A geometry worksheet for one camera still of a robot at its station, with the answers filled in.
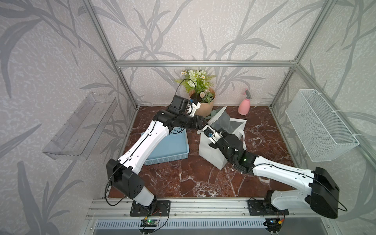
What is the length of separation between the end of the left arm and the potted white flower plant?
0.34 meters

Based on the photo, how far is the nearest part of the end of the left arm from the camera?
53 cm

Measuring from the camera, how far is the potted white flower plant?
37.0 inches
